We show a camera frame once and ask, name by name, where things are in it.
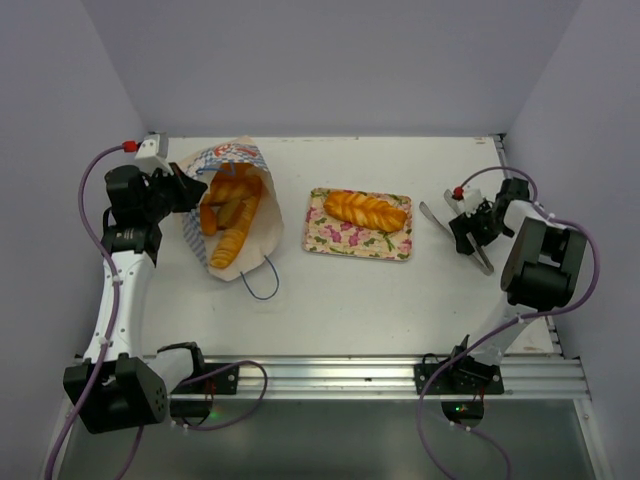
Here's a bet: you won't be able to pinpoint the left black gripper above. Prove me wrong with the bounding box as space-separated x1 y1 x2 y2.
142 162 207 222

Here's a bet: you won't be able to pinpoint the metal tongs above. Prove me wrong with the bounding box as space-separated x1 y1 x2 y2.
419 186 494 275

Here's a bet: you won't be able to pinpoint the fake bread at bag back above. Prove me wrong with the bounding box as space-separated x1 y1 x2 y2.
201 163 262 206

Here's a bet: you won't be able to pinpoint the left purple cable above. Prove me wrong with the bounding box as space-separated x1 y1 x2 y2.
42 140 146 480

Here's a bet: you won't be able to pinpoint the purple cable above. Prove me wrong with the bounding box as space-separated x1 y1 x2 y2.
42 140 146 480
417 167 601 480

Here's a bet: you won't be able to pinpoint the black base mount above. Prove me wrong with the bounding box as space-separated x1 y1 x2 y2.
169 366 239 425
413 335 505 428

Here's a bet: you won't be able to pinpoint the braided fake bread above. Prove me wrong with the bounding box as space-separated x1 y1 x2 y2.
323 191 408 233

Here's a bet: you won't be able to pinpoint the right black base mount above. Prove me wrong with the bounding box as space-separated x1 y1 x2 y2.
413 335 505 428

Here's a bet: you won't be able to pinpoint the aluminium rail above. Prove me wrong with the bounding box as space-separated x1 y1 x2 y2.
74 353 589 401

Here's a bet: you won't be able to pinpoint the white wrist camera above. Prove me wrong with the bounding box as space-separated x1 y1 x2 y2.
134 133 170 174
452 186 484 216

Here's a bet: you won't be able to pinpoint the paper bag with blue pattern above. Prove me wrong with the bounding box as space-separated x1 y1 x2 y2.
177 136 284 301

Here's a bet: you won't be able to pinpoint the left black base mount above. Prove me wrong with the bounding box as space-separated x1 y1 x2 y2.
169 366 239 425

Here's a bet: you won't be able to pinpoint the long sliced fake baguette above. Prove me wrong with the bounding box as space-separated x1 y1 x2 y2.
210 195 261 269

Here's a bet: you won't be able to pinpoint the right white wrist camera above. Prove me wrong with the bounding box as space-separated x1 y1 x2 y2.
452 186 484 216

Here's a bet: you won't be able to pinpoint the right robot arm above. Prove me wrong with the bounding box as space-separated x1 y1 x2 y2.
429 178 587 394

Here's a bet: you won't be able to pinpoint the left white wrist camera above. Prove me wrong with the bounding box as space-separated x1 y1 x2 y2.
134 133 170 174

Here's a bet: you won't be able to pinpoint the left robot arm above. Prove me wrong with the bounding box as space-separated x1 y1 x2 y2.
63 163 208 434

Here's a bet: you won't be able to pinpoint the floral tray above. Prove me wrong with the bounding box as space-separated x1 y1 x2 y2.
302 187 413 262

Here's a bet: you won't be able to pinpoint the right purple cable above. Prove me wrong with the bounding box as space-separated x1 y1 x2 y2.
417 167 601 480

